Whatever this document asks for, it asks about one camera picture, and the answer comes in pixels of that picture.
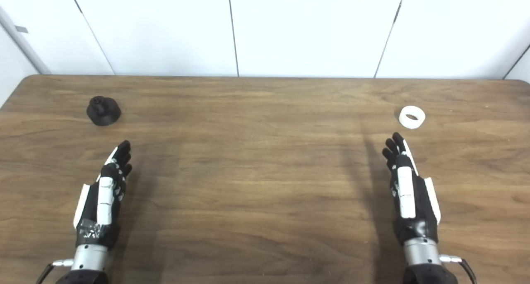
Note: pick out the black and white left hand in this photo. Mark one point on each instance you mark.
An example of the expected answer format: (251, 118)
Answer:
(105, 201)

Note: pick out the black and white right hand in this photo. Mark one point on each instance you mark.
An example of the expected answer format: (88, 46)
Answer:
(408, 197)

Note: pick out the round black part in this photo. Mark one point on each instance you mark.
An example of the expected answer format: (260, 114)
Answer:
(103, 111)

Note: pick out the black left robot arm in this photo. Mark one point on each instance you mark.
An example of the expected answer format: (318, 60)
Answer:
(83, 277)

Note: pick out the grey wall corner strip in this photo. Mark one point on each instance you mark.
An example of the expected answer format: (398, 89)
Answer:
(25, 42)

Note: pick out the small grey wall tag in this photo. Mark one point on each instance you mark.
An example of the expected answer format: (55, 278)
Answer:
(21, 29)

